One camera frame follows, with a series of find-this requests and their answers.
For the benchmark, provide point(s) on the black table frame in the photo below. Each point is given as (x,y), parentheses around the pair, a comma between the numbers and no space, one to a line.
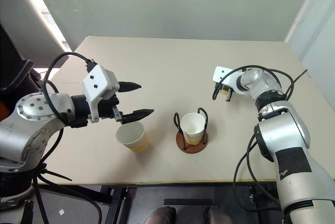
(117,203)

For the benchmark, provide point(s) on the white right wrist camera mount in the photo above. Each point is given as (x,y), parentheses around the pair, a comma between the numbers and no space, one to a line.
(222,74)

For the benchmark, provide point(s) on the black flat bar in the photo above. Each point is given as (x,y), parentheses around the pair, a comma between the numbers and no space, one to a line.
(188,202)

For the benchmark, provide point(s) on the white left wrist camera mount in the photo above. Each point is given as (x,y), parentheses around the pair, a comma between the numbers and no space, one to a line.
(97,81)

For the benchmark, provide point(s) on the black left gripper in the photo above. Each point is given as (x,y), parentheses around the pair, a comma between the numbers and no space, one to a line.
(107,109)

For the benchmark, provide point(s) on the dark rounded shape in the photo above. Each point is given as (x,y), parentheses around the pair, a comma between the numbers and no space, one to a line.
(162,215)
(217,215)

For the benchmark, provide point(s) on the white paper cup yellow base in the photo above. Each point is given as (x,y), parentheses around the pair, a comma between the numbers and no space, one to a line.
(132,136)
(193,129)

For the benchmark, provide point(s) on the black chair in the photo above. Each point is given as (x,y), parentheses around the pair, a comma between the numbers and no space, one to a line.
(14,74)

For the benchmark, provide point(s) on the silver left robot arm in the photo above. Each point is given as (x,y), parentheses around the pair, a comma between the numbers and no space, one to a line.
(31,132)

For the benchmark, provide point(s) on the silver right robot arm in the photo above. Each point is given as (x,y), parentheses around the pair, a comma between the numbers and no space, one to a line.
(285,135)

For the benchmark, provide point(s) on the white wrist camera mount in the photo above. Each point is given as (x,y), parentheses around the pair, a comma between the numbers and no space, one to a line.
(97,81)
(222,74)

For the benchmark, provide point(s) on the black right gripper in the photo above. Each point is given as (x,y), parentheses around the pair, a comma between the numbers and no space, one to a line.
(228,94)

